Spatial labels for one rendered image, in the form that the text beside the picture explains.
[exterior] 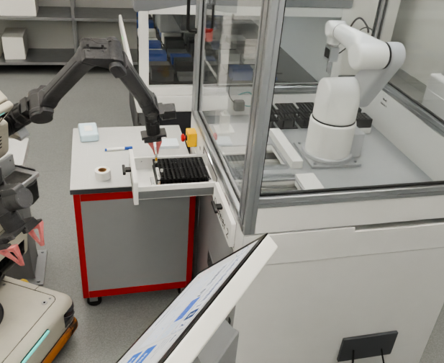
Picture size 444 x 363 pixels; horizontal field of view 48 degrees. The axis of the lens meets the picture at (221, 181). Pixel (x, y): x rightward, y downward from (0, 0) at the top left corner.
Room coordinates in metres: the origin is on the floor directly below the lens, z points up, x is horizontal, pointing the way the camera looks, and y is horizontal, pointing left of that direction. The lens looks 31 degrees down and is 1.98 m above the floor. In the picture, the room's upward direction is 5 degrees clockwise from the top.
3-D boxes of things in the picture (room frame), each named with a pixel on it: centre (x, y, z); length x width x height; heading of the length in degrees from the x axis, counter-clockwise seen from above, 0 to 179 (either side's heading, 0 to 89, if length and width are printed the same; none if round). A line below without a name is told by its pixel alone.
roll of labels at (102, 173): (1.94, 0.55, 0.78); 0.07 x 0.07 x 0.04
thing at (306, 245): (1.97, -0.41, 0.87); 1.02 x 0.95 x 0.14; 15
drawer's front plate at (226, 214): (1.58, -0.02, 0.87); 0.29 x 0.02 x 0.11; 15
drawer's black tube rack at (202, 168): (1.85, 0.18, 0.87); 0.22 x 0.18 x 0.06; 105
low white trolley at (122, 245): (2.19, 0.47, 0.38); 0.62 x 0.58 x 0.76; 15
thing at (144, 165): (1.85, 0.17, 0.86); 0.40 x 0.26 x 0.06; 105
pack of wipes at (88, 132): (2.34, 0.72, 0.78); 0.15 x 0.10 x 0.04; 20
